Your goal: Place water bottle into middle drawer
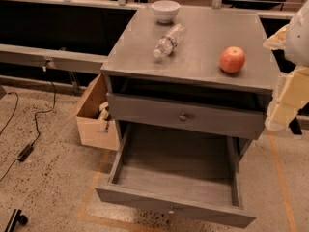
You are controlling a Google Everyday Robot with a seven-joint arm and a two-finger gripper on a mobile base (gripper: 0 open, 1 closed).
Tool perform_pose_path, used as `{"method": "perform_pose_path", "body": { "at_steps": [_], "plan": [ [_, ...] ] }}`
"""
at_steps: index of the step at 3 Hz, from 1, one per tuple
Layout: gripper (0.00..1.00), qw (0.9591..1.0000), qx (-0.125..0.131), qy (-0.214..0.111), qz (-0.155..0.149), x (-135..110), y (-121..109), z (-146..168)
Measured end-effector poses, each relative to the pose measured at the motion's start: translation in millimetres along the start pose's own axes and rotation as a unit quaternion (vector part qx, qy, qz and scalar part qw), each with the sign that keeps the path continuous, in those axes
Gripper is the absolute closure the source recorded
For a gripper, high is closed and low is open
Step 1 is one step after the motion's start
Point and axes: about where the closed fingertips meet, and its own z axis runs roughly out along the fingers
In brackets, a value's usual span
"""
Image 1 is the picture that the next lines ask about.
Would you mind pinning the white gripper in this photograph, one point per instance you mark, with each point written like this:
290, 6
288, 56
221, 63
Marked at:
297, 39

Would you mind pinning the clear plastic water bottle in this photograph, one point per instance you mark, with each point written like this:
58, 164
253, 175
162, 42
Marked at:
169, 41

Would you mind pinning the closed grey top drawer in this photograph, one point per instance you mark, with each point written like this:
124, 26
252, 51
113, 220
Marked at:
186, 116

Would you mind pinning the grey wooden drawer cabinet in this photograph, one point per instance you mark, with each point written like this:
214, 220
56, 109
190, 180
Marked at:
191, 73

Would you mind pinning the open grey middle drawer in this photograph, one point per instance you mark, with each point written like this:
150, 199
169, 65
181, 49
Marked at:
186, 173

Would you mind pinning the red apple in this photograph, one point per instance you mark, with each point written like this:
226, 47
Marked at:
232, 59

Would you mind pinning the white ceramic bowl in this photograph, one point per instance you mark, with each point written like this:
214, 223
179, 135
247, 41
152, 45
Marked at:
165, 10

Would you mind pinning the open cardboard box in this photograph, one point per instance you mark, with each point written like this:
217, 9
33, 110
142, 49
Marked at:
93, 131

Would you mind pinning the grey metal railing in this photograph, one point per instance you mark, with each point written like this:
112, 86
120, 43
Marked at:
51, 58

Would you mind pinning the black caster wheel base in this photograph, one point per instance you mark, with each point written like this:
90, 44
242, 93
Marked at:
16, 217

